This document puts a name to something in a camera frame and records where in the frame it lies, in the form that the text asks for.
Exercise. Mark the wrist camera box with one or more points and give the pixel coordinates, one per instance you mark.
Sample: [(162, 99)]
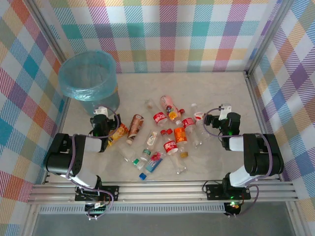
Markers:
[(226, 108), (101, 111)]

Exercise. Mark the red-capped clear bottle red label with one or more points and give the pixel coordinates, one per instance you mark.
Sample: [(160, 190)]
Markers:
[(188, 122)]

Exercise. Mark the clear bottle green cap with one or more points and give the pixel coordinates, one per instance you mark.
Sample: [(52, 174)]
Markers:
[(136, 161)]

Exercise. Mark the white-capped bottle red-white label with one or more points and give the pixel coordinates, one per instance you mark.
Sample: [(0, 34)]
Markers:
[(198, 115)]

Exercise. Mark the brown coffee drink bottle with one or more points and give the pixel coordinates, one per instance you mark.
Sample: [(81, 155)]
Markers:
[(135, 127)]

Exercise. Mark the orange-label bottle yellow cap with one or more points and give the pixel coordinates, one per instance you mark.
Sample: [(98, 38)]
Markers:
[(180, 137)]

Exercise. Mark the clear bottle white-green label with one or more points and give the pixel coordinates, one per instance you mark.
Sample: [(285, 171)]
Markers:
[(152, 138)]

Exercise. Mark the right aluminium side rail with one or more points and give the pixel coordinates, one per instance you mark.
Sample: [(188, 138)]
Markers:
[(256, 103)]

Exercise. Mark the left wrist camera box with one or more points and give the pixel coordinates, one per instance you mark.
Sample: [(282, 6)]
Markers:
[(101, 111)]

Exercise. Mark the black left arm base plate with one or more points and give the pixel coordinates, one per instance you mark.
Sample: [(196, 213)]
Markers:
[(110, 193)]

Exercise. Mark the red bottle cap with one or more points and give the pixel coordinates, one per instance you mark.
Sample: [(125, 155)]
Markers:
[(169, 131)]

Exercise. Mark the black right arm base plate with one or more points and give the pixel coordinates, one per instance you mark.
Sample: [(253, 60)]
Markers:
[(214, 191)]

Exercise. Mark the orange juice bottle yellow cap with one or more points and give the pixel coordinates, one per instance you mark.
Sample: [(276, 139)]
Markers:
[(118, 132)]

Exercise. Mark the right aluminium frame post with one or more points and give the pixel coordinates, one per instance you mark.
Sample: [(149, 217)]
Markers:
[(268, 37)]

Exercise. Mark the blue plastic bin liner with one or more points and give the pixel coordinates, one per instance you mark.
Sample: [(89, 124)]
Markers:
[(73, 91)]

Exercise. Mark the cola bottle red label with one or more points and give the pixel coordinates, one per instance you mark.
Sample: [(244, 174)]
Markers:
[(170, 146)]

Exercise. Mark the left aluminium frame post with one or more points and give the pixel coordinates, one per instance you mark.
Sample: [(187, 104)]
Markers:
[(41, 27)]

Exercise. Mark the clear bottle blue cap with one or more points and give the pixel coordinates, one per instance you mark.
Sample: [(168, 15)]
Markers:
[(153, 167)]

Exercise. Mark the pink fruit drink bottle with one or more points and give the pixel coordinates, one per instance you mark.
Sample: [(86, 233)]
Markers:
[(167, 103)]

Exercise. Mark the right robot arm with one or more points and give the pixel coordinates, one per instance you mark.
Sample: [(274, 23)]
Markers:
[(265, 157)]

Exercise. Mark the aluminium frame post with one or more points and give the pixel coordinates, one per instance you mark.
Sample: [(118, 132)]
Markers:
[(41, 27), (268, 37)]

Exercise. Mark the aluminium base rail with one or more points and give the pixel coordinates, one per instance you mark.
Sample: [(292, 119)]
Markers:
[(160, 194)]

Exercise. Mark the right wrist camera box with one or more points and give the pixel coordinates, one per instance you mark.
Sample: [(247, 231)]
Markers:
[(226, 108)]

